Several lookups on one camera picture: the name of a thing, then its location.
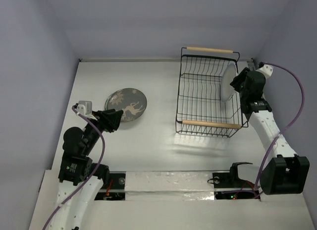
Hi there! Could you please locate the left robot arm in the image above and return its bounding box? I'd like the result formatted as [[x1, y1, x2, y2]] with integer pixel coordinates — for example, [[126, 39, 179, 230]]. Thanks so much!
[[43, 104, 123, 230]]

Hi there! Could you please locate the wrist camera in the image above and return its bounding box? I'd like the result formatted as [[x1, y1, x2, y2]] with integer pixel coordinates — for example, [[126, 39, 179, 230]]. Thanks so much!
[[72, 101, 94, 118], [256, 62, 273, 79]]

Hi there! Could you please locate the red teal flower plate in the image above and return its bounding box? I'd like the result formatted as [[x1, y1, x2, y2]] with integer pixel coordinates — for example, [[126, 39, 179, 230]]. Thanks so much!
[[120, 116, 139, 123]]

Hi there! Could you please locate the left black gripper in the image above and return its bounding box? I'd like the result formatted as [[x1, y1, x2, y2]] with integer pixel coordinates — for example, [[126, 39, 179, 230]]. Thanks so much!
[[83, 108, 123, 154]]

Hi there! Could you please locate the dark grey green plate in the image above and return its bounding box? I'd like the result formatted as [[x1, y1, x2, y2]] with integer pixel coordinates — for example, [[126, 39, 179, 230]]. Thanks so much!
[[105, 88, 148, 117]]

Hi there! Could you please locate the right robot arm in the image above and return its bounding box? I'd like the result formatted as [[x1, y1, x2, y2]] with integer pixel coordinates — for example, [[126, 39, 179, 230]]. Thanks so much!
[[230, 64, 310, 195]]

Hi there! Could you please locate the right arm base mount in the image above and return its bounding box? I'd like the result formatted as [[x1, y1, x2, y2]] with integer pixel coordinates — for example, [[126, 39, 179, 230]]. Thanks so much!
[[207, 162, 261, 200]]

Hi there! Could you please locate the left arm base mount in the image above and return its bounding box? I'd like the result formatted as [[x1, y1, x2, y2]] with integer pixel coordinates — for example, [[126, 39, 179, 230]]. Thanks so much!
[[95, 172, 126, 201]]

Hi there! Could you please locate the white grey bowl plate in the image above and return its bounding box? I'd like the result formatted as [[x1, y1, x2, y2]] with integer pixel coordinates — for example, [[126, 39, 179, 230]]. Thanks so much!
[[220, 63, 237, 102]]

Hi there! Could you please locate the black wire dish rack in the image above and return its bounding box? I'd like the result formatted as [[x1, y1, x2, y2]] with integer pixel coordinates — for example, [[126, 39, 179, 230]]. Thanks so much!
[[175, 47, 249, 138]]

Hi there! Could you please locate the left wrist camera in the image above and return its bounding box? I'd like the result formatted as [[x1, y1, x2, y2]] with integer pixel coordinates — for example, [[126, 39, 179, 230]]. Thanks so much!
[[72, 101, 94, 118]]

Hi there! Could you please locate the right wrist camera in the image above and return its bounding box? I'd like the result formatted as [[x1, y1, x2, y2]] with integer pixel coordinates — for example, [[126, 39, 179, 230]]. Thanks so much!
[[256, 62, 273, 79]]

